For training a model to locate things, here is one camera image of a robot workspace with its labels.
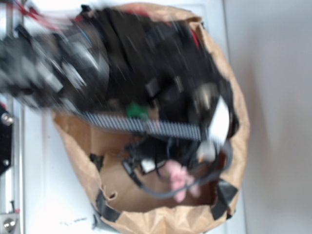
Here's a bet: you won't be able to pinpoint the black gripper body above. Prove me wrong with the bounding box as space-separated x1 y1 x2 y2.
107 14 234 156

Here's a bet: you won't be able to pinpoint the pink plush bunny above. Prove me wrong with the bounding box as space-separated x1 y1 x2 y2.
163 160 201 203

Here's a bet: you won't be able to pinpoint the aluminium extrusion rail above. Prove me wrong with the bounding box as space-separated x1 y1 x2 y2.
0 0 25 234

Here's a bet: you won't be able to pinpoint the black cables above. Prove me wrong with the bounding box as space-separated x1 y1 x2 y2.
119 136 234 199

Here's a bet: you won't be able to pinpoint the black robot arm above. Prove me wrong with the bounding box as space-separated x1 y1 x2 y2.
0 8 238 161

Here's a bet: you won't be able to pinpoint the brown paper bag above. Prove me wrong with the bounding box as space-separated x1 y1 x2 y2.
52 2 252 234

